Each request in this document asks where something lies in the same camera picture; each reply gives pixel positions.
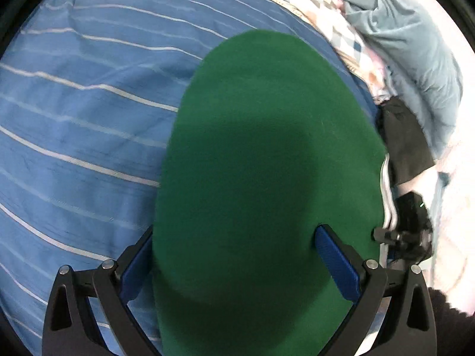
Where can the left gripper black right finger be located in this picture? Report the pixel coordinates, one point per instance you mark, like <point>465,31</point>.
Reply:
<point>409,326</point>

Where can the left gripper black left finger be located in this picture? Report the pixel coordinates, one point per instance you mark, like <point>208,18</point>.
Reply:
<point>70,327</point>

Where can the green and cream varsity jacket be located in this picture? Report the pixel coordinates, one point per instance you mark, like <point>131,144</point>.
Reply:
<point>269,143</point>

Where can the dark grey folded garment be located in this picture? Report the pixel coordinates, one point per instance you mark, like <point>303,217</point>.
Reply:
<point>405,141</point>

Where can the light blue quilt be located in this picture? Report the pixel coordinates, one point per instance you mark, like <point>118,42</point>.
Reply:
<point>421,68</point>

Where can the blue striped bed cover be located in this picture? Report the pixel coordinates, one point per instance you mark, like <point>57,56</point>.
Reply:
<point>89,93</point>

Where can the plaid patterned bed sheet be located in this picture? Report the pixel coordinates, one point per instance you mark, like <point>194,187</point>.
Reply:
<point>327,17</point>

